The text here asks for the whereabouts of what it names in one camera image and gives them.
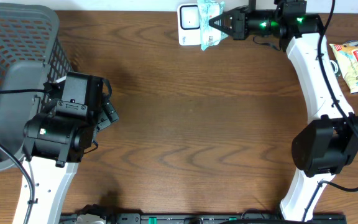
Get teal candy wrapper packet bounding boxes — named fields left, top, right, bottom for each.
left=197, top=0, right=228, bottom=51

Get dark green round-label packet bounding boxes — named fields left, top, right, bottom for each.
left=330, top=60, right=342, bottom=78

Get large white snack bag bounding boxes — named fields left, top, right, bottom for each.
left=329, top=40, right=358, bottom=94

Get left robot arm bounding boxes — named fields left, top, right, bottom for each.
left=13, top=72, right=119, bottom=223

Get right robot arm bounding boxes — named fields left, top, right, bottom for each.
left=208, top=0, right=358, bottom=223

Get grey plastic basket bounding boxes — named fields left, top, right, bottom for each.
left=0, top=3, right=72, bottom=160

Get black left camera cable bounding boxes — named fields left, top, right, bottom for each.
left=0, top=88, right=54, bottom=95

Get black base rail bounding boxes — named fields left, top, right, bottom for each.
left=59, top=212, right=347, bottom=224

